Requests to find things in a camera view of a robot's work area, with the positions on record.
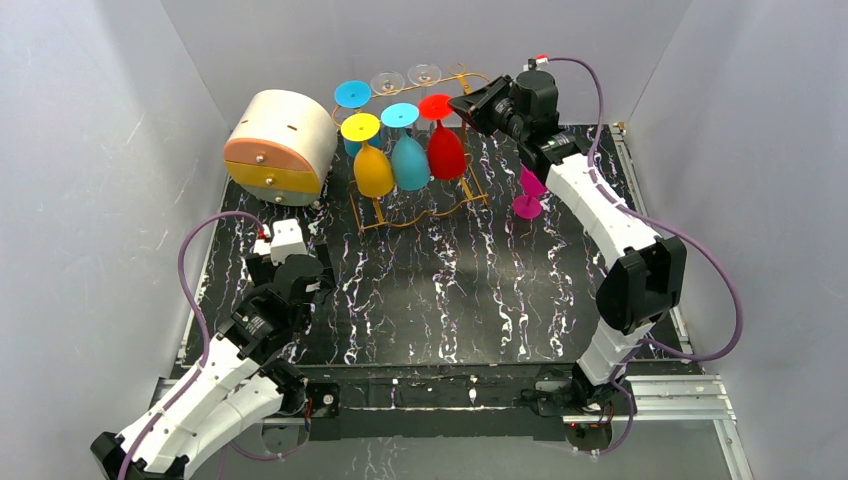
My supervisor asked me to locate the red wine glass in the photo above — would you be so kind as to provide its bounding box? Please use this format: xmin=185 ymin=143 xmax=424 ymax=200
xmin=418 ymin=93 xmax=466 ymax=180

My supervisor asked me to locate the magenta wine glass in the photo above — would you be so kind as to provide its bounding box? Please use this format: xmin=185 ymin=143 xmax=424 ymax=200
xmin=512 ymin=167 xmax=547 ymax=219

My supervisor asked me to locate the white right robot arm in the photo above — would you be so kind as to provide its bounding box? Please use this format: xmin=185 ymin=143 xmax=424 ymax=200
xmin=447 ymin=69 xmax=687 ymax=410

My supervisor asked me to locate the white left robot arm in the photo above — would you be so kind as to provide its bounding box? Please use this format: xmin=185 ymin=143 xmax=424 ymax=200
xmin=90 ymin=244 xmax=335 ymax=479

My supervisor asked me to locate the clear wine glass right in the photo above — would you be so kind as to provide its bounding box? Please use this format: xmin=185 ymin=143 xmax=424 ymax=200
xmin=407 ymin=64 xmax=442 ymax=87

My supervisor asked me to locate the clear wine glass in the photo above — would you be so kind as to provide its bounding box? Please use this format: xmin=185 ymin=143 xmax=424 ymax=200
xmin=369 ymin=71 xmax=405 ymax=96
xmin=407 ymin=64 xmax=442 ymax=87

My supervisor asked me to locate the light blue wine glass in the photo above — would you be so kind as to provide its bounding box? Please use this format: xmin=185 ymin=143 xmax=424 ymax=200
xmin=380 ymin=102 xmax=431 ymax=191

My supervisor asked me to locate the clear wine glass left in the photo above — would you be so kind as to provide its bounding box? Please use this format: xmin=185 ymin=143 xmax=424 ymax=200
xmin=369 ymin=71 xmax=405 ymax=96

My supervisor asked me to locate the yellow wine glass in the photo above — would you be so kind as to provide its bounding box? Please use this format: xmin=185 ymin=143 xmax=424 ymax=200
xmin=340 ymin=113 xmax=395 ymax=198

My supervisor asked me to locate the rear blue wine glass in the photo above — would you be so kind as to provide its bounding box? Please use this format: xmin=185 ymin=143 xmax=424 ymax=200
xmin=334 ymin=80 xmax=382 ymax=158

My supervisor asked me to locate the round drawer storage box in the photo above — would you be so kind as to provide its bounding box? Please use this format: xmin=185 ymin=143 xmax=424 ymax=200
xmin=223 ymin=89 xmax=338 ymax=207

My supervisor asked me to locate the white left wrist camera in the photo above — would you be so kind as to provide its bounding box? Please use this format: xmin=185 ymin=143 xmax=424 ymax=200
xmin=251 ymin=218 xmax=307 ymax=266

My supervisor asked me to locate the gold wire glass rack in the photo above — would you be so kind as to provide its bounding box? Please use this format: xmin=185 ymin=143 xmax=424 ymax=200
xmin=331 ymin=62 xmax=489 ymax=233

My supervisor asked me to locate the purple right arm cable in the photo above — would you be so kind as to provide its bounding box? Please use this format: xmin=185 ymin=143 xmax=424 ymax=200
xmin=539 ymin=55 xmax=745 ymax=458

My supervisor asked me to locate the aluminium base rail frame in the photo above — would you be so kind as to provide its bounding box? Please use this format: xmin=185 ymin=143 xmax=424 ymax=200
xmin=142 ymin=122 xmax=757 ymax=480

